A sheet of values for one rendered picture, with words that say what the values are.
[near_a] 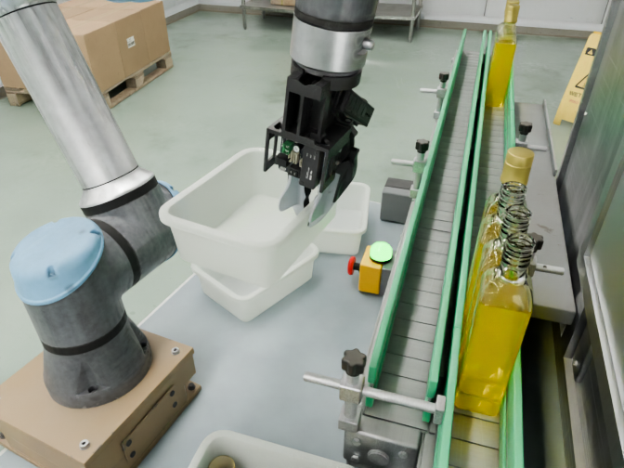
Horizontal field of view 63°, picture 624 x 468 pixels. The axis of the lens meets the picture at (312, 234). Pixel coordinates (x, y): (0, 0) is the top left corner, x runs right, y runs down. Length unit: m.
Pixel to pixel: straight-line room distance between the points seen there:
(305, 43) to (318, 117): 0.07
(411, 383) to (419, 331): 0.10
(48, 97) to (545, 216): 0.92
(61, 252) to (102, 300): 0.08
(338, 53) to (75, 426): 0.59
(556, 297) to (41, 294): 0.77
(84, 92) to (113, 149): 0.08
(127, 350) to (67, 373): 0.08
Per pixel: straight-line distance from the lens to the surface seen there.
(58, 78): 0.77
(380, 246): 1.02
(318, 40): 0.49
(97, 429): 0.78
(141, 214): 0.77
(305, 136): 0.52
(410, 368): 0.77
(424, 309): 0.86
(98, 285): 0.72
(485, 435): 0.73
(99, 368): 0.78
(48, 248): 0.73
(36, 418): 0.84
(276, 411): 0.87
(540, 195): 1.23
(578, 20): 6.57
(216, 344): 0.98
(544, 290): 0.96
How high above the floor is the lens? 1.46
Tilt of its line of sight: 35 degrees down
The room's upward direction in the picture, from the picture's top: straight up
